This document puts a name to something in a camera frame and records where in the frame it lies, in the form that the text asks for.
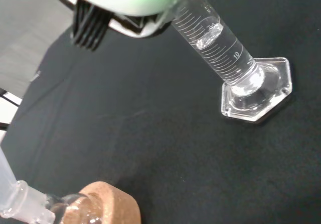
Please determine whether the black cloth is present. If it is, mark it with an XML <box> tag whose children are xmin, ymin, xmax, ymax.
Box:
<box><xmin>0</xmin><ymin>0</ymin><xmax>321</xmax><ymax>224</ymax></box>

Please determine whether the round-bottom glass flask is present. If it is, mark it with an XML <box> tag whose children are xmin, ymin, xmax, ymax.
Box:
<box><xmin>0</xmin><ymin>180</ymin><xmax>103</xmax><ymax>224</ymax></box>

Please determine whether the cork ring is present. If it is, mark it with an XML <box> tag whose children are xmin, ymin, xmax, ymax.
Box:
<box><xmin>62</xmin><ymin>181</ymin><xmax>141</xmax><ymax>224</ymax></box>

